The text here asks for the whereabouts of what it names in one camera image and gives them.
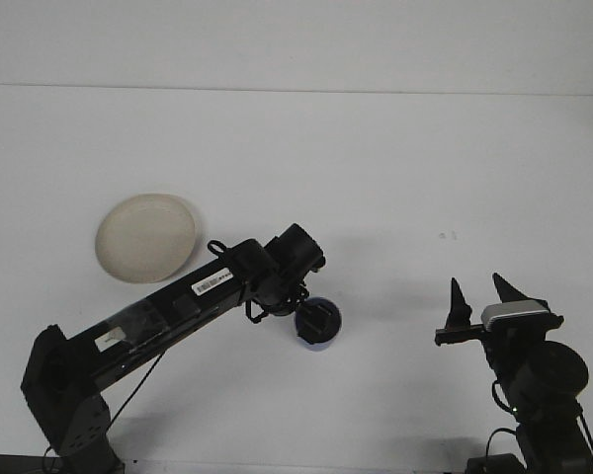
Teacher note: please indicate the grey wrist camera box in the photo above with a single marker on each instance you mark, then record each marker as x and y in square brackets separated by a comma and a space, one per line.
[516, 315]

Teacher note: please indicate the pale blue cup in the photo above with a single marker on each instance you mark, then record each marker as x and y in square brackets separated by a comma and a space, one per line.
[318, 346]

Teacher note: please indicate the pale round plate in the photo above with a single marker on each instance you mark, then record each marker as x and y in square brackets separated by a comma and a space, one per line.
[145, 237]

